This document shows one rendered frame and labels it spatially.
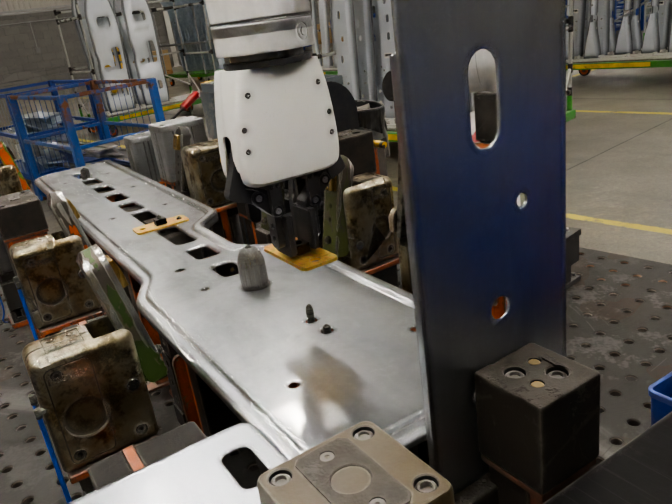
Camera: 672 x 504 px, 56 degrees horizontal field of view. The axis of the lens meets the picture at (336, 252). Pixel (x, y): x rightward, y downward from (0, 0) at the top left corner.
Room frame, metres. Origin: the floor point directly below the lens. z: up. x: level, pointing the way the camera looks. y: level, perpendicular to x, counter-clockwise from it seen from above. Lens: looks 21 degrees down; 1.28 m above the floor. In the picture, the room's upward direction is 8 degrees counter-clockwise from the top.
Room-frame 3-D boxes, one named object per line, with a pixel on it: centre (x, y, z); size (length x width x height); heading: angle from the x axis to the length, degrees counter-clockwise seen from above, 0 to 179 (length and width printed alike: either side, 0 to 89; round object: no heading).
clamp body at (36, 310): (0.83, 0.39, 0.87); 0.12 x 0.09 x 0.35; 120
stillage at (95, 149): (5.54, 1.93, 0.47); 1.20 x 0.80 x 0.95; 41
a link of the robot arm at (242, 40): (0.56, 0.03, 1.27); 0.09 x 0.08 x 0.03; 120
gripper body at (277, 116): (0.56, 0.03, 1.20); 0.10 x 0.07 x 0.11; 120
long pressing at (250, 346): (0.98, 0.28, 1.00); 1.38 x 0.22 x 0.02; 30
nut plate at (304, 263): (0.56, 0.03, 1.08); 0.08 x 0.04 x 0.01; 30
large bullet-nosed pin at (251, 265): (0.67, 0.10, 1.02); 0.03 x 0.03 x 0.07
